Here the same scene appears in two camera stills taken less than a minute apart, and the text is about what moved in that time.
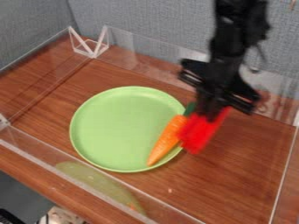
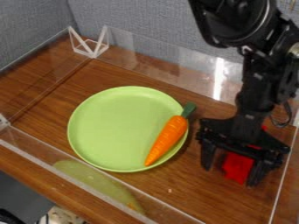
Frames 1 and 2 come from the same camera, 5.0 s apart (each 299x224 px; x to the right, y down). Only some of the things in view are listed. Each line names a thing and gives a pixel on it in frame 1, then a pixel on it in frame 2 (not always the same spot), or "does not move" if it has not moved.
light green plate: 118,127 does not move
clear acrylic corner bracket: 88,47 does not move
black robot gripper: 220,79 → 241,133
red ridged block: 198,130 → 238,166
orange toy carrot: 171,141 does not move
